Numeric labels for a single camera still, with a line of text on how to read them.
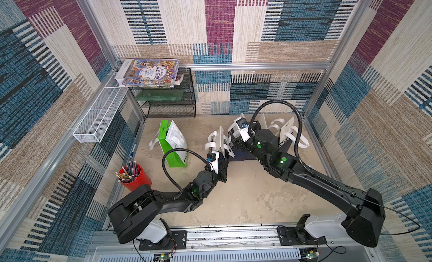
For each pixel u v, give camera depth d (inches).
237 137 25.7
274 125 32.8
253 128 26.3
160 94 38.7
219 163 28.1
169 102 45.3
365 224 15.1
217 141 29.9
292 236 28.6
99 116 29.3
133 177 29.3
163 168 26.3
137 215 17.1
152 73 31.4
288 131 33.2
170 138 31.0
